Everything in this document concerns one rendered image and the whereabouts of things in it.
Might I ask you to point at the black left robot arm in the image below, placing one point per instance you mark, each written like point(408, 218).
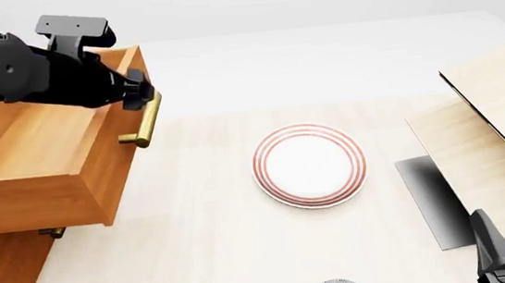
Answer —
point(8, 67)

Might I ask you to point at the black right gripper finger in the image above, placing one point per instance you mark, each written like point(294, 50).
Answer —
point(492, 244)

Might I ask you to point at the wooden cabinet drawer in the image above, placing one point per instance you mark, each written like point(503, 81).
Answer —
point(47, 133)

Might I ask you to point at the white plate with red rings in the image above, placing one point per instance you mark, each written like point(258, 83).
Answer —
point(309, 167)

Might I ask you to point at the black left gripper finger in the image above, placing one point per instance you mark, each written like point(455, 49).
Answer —
point(137, 76)
point(136, 99)

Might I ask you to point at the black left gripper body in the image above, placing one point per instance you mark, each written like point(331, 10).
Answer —
point(118, 88)

